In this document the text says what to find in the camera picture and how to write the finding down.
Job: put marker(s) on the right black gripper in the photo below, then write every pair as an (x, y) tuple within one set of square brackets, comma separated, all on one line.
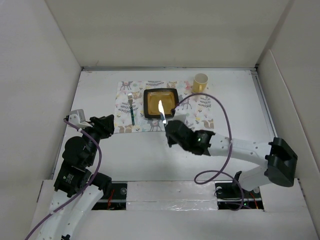
[(171, 140)]

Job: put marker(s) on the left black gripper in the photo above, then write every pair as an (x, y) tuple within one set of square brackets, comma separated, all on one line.
[(103, 124)]

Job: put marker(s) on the knife with teal handle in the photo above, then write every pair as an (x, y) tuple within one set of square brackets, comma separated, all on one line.
[(162, 112)]

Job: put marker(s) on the fork with teal handle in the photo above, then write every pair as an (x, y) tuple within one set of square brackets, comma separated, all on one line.
[(130, 101)]

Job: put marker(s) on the yellow mug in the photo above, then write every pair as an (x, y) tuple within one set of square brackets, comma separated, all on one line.
[(200, 82)]

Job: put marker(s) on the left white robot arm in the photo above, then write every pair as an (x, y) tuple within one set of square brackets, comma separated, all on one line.
[(76, 188)]

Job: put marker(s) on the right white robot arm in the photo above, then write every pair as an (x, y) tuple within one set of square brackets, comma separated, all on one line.
[(276, 161)]

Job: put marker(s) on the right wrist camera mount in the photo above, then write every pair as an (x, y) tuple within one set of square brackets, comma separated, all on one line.
[(180, 116)]

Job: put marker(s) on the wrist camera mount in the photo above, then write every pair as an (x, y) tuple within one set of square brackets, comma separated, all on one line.
[(76, 118), (180, 116)]

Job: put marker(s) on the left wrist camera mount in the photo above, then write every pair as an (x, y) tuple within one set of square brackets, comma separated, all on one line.
[(76, 118)]

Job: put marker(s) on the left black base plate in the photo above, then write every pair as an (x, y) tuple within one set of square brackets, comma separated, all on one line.
[(115, 200)]

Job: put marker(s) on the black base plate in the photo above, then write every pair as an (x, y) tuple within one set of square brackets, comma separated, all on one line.
[(115, 200), (229, 197)]

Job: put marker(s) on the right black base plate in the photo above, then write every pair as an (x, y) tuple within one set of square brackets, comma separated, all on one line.
[(229, 197)]

